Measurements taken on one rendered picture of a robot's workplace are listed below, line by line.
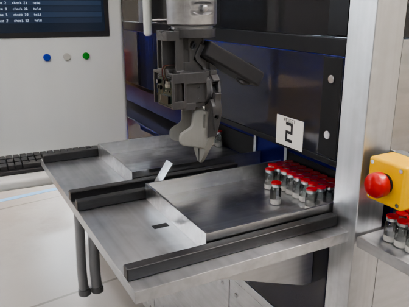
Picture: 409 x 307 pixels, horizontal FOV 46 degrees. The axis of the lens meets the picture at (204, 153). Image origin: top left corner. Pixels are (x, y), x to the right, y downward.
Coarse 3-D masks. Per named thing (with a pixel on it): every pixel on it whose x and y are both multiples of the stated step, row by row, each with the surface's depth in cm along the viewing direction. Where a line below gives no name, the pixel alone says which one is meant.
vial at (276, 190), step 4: (272, 188) 96; (276, 188) 95; (280, 188) 96; (272, 192) 96; (276, 192) 95; (280, 192) 96; (272, 196) 96; (276, 196) 96; (280, 196) 96; (272, 200) 96; (276, 200) 96; (280, 200) 96; (272, 204) 96; (276, 204) 96
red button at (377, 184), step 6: (372, 174) 75; (378, 174) 74; (384, 174) 74; (366, 180) 75; (372, 180) 74; (378, 180) 74; (384, 180) 73; (366, 186) 75; (372, 186) 74; (378, 186) 73; (384, 186) 73; (390, 186) 74; (372, 192) 74; (378, 192) 74; (384, 192) 74
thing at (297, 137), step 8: (280, 120) 99; (288, 120) 96; (296, 120) 94; (280, 128) 99; (288, 128) 96; (296, 128) 94; (280, 136) 99; (288, 136) 97; (296, 136) 95; (288, 144) 97; (296, 144) 95
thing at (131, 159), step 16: (112, 144) 129; (128, 144) 131; (144, 144) 134; (160, 144) 136; (176, 144) 138; (112, 160) 118; (128, 160) 124; (144, 160) 124; (160, 160) 124; (176, 160) 124; (192, 160) 124; (208, 160) 114; (224, 160) 116; (240, 160) 119; (256, 160) 121; (128, 176) 108; (144, 176) 107
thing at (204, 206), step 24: (240, 168) 109; (264, 168) 112; (168, 192) 102; (192, 192) 103; (216, 192) 103; (240, 192) 103; (264, 192) 103; (168, 216) 90; (192, 216) 91; (216, 216) 91; (240, 216) 91; (264, 216) 91; (288, 216) 84; (312, 216) 87; (192, 240) 82; (216, 240) 78
